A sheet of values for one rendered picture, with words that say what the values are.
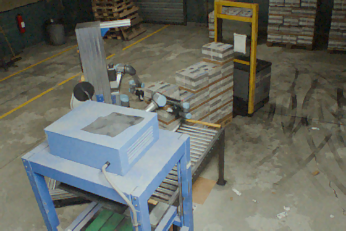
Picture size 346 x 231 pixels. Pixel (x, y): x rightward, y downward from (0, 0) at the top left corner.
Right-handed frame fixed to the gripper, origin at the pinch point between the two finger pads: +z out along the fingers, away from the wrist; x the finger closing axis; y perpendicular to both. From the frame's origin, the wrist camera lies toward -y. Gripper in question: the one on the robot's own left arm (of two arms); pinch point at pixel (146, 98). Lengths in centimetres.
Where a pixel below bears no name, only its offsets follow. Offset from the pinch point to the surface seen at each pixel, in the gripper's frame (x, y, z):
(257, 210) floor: 3, -86, 182
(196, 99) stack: 57, -12, 38
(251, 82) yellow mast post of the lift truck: 168, -19, 52
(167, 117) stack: -1.3, -14.0, 41.7
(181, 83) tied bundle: 54, 7, 13
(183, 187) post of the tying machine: -111, 26, 186
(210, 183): 2, -85, 112
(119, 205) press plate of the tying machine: -166, 45, 185
